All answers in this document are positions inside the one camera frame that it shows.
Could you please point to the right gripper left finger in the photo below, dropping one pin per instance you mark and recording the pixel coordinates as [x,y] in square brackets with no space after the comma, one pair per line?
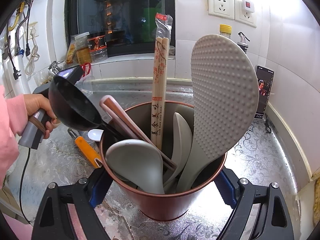
[66,211]

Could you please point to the white ceramic soup spoon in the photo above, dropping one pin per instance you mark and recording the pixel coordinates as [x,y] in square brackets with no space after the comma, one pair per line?
[182,142]

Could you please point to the white switch plug adapter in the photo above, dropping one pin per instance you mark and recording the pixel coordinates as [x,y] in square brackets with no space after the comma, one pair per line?
[245,12]

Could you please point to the steel oil dispenser bottle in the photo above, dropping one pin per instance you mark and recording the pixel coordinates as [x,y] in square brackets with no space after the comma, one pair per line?
[242,43]

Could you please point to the white MAX plastic spoon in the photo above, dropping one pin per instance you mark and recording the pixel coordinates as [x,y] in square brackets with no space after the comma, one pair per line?
[139,162]

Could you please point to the white dimpled rice paddle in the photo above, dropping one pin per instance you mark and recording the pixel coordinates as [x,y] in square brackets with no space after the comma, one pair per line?
[226,97]

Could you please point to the wooden chopsticks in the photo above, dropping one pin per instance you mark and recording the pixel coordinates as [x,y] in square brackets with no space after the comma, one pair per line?
[159,82]

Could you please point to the white plastic pipe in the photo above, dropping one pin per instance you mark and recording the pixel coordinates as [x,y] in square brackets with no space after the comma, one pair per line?
[22,76]

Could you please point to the black plastic ladle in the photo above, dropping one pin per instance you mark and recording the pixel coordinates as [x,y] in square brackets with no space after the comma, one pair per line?
[74,109]

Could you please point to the white wall socket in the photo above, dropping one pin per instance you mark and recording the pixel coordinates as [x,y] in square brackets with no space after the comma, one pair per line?
[222,8]

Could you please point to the yellow snack packet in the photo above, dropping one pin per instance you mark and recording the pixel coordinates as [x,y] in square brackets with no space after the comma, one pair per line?
[71,53]

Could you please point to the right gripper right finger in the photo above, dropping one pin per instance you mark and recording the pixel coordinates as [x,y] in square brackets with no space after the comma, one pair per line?
[272,220]

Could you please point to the red handled scissors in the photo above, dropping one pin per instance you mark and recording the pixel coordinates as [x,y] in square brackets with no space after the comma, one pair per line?
[86,68]

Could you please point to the person's left hand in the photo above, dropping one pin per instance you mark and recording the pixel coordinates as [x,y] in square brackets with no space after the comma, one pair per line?
[34,102]

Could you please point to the pink sleeve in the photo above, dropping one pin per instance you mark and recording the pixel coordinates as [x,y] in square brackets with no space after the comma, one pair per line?
[13,122]

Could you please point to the vinegar bottle yellow cap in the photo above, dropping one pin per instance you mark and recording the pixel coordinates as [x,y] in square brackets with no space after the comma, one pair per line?
[225,30]

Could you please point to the jar with yellow contents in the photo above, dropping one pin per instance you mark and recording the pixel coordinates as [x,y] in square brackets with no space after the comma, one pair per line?
[82,48]

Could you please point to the smartphone leaning on wall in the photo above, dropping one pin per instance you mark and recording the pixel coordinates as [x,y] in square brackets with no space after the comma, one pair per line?
[265,79]

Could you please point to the jar with black label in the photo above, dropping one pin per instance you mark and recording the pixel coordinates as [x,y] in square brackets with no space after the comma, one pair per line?
[97,46]

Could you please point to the orange handled peeler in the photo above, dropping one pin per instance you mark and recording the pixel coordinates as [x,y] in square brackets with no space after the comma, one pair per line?
[88,151]

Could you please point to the red metal utensil canister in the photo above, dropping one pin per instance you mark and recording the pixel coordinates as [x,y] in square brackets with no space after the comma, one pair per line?
[162,207]

